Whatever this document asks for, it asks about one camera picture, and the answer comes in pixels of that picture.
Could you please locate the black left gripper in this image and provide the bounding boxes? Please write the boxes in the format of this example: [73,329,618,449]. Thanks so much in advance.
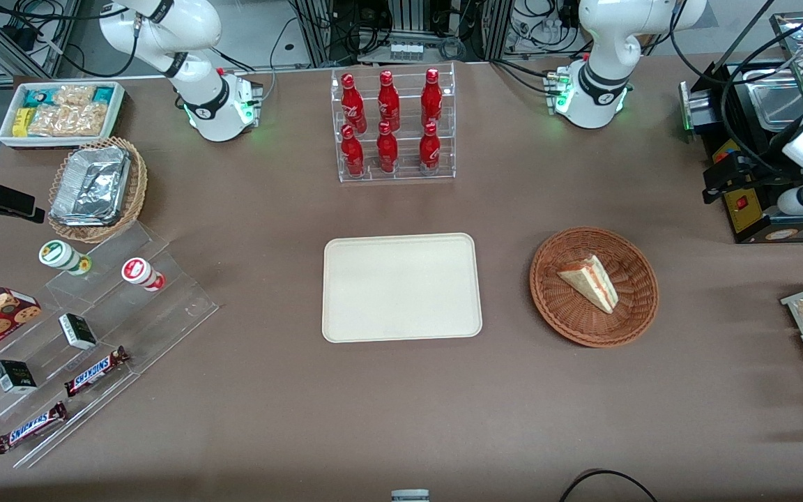
[703,152,758,204]

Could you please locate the triangular sandwich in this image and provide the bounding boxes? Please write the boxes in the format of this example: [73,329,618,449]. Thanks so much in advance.
[557,255,619,314]

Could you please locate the empty brown wicker basket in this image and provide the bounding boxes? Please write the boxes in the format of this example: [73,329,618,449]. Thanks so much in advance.
[530,227,659,348]

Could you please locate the cream plastic tray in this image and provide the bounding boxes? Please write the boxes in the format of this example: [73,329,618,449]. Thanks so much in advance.
[323,233,483,344]

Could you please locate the wicker basket with foil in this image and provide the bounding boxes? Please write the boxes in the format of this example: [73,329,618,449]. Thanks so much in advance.
[47,137,148,244]

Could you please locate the black food warmer machine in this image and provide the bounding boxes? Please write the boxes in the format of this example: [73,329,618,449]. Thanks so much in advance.
[679,10,803,245]

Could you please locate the stainless steel warmer pan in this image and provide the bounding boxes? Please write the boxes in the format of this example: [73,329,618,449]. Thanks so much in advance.
[735,73,803,135]

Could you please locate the red cola bottle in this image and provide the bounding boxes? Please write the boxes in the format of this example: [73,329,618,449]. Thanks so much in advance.
[376,121,399,174]
[419,122,441,171]
[341,73,367,134]
[378,70,401,132]
[421,68,443,127]
[341,125,365,177]

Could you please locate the clear acrylic bottle rack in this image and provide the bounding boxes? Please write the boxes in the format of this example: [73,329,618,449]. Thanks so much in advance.
[330,63,457,183]

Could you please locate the clear acrylic stepped shelf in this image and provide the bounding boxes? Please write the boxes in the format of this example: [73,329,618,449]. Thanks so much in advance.
[0,222,220,469]

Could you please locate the red lid yogurt cup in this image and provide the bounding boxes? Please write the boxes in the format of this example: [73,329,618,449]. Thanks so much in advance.
[121,257,166,292]

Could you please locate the silver foil container stack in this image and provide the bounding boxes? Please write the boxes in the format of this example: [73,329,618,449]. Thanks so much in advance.
[50,146,131,227]

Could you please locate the Snickers chocolate bar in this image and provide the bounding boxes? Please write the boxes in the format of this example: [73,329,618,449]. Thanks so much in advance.
[0,402,68,455]
[64,346,130,398]

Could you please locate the small clear cracker bag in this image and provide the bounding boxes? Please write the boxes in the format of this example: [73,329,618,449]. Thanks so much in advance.
[53,85,96,107]

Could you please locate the large clear cracker bag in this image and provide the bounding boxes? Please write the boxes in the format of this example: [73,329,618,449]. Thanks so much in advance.
[29,104,110,137]

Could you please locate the small black carton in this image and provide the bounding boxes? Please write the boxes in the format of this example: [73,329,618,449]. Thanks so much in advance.
[59,313,98,351]
[0,360,38,395]

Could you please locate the green lid yogurt cup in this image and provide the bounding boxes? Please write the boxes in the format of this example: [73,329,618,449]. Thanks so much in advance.
[38,240,93,276]

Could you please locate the white snack bin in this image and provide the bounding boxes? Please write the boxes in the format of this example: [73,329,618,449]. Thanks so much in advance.
[0,82,125,150]

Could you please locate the black floor cable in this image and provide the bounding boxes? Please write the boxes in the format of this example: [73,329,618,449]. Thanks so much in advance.
[559,469,660,502]

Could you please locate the aluminium profile frame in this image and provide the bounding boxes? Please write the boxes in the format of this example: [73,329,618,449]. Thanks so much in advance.
[292,0,514,68]

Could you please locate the black camera clamp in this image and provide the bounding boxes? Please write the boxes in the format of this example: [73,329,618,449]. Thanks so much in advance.
[0,173,46,226]

